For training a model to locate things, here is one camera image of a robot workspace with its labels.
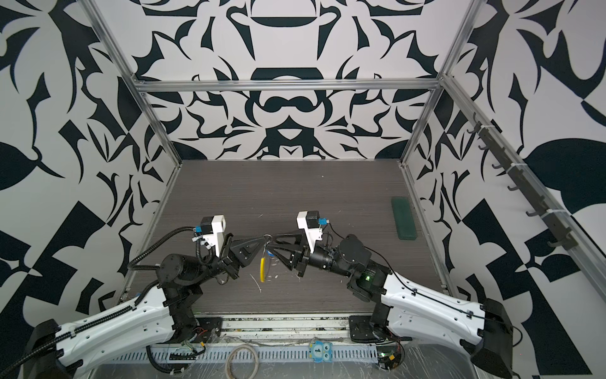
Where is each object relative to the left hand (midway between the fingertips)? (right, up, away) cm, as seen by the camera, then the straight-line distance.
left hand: (264, 237), depth 53 cm
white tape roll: (-14, -41, +19) cm, 47 cm away
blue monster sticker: (+14, -37, +16) cm, 43 cm away
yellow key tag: (0, -8, +2) cm, 8 cm away
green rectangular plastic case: (+51, -2, +46) cm, 69 cm away
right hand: (+2, -3, +2) cm, 4 cm away
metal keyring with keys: (+1, -1, +2) cm, 2 cm away
